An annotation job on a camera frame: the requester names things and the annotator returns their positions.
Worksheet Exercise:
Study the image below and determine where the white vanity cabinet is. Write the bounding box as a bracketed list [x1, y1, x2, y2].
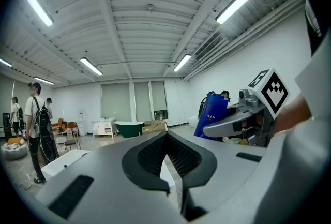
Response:
[91, 117, 116, 138]

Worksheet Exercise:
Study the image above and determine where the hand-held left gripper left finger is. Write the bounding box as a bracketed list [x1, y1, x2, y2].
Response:
[35, 131, 187, 224]

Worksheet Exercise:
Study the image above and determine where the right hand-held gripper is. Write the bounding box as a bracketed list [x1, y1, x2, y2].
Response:
[203, 67, 291, 148]

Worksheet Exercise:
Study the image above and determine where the grey window blind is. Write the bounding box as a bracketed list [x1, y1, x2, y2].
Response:
[151, 80, 168, 111]
[133, 82, 151, 122]
[100, 83, 131, 123]

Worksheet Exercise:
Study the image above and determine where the open cardboard box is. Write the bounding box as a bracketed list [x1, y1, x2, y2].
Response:
[141, 119, 169, 136]

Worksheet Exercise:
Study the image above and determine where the white beanbag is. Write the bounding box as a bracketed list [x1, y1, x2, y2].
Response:
[1, 142, 29, 161]

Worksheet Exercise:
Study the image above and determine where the black floor stand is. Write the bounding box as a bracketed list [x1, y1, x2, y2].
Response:
[2, 112, 13, 142]

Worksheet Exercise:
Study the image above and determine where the person's right forearm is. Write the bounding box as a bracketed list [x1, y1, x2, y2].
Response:
[271, 95, 313, 136]

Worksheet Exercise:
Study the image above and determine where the ceiling air vent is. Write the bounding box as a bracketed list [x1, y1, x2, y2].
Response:
[193, 33, 226, 61]

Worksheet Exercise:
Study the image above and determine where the dark green bathtub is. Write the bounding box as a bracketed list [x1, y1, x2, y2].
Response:
[113, 121, 145, 138]

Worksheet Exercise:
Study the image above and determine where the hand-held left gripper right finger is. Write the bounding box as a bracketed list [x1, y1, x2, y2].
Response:
[167, 131, 267, 224]

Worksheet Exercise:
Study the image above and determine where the wooden chair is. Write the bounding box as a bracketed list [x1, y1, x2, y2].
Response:
[62, 128, 81, 152]

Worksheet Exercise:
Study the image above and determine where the white water dispenser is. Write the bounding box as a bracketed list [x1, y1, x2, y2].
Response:
[77, 108, 88, 137]

